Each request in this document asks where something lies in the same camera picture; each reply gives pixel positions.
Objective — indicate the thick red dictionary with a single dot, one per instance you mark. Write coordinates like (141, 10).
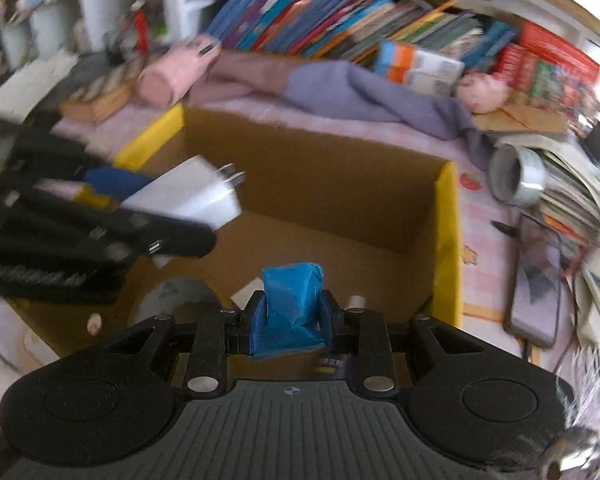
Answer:
(555, 47)

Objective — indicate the black pen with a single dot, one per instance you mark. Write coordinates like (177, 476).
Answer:
(504, 228)

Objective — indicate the stack of white papers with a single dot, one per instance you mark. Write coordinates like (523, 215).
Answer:
(25, 92)

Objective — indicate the stack of magazines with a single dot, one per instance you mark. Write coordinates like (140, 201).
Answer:
(575, 200)

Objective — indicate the brown paper envelope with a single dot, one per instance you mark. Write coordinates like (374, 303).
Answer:
(525, 120)

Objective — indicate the clear printed tape roll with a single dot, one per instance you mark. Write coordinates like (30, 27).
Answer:
(180, 292)

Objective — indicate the white and navy spray bottle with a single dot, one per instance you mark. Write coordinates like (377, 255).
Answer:
(332, 365)

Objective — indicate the orange and white box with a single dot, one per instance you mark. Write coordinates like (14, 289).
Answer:
(425, 82)
(425, 60)

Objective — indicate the red bottle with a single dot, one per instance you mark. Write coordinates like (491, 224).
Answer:
(141, 30)

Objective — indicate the row of colourful books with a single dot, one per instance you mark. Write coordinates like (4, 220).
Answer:
(330, 15)

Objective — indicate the white charger plug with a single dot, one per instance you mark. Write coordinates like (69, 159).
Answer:
(180, 195)

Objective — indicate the pink tumbler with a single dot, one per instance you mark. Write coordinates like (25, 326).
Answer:
(175, 70)

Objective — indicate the white printed tape roll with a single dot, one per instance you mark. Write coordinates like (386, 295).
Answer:
(532, 175)

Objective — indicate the white paper piece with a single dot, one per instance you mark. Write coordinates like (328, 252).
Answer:
(247, 295)

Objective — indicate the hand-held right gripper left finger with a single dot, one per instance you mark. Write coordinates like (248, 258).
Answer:
(247, 332)

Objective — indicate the lavender cloth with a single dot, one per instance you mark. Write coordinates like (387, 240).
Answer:
(370, 100)

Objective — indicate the yellow-edged cardboard box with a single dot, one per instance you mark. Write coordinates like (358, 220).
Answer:
(305, 185)

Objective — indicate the pink pig toy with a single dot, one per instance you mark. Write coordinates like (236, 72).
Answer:
(480, 92)

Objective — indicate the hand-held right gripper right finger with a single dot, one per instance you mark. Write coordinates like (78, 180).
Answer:
(329, 320)

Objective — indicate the black smartphone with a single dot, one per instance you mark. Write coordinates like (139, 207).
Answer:
(535, 285)

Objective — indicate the wooden chessboard box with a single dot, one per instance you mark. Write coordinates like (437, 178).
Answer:
(105, 95)

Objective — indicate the mauve cloth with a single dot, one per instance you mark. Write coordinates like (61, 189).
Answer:
(240, 80)

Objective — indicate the dark grey cloth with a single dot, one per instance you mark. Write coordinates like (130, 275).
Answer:
(87, 70)

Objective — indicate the white fluffy fabric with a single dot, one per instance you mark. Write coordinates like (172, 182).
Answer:
(597, 400)

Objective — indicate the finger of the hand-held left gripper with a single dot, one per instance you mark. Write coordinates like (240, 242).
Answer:
(117, 183)
(180, 237)

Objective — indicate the white bookshelf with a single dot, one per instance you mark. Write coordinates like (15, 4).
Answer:
(175, 5)

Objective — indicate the red hardcover book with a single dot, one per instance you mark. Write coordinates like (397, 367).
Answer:
(509, 67)

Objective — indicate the silver metal bell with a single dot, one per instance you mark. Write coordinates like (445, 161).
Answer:
(572, 452)

